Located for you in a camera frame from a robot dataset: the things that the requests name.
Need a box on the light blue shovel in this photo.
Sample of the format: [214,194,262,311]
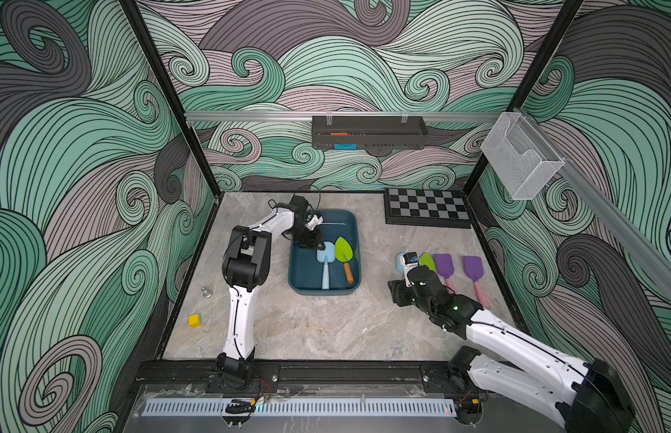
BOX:
[396,253,406,275]
[317,242,335,290]

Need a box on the green shovel yellow handle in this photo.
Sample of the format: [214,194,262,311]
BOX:
[418,253,436,272]

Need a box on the green shovel wooden handle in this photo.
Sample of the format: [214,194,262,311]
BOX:
[335,236,355,285]

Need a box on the purple shovel pink handle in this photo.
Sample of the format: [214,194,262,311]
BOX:
[463,255,490,309]
[433,254,456,293]

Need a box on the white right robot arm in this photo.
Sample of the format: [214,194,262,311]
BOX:
[388,266,636,432]

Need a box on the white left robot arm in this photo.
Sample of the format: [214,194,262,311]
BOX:
[215,195,326,390]

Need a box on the dark teal storage box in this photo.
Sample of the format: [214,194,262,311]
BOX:
[288,209,362,296]

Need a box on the black folding chessboard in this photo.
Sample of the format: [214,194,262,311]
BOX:
[383,189,472,229]

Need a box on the yellow cube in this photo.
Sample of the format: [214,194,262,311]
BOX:
[187,314,202,328]

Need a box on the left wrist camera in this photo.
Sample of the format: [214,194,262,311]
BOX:
[306,214,324,231]

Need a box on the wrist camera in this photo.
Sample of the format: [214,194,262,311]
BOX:
[306,214,324,231]
[400,252,419,287]

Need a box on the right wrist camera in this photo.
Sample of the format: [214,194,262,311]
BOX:
[400,252,419,287]

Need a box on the black wall tray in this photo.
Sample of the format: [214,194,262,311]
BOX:
[311,117,428,154]

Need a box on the aluminium rail back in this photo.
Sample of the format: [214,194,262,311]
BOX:
[185,110,501,124]

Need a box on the aluminium rail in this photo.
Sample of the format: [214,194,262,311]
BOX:
[185,110,501,124]
[511,108,671,303]

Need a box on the clear plastic wall holder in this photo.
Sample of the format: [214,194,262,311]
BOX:
[481,112,565,200]

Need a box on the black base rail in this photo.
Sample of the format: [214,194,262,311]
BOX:
[134,360,470,391]

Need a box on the black frame post left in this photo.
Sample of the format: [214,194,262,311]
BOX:
[120,0,223,200]

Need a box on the black frame post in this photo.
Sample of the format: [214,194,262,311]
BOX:
[120,0,223,200]
[462,0,585,195]

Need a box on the white slotted cable duct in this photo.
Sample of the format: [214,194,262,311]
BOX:
[142,396,456,418]

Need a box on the aluminium rail right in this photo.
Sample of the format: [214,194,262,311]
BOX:
[511,108,671,303]

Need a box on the black frame post right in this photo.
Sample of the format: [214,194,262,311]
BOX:
[462,0,585,195]

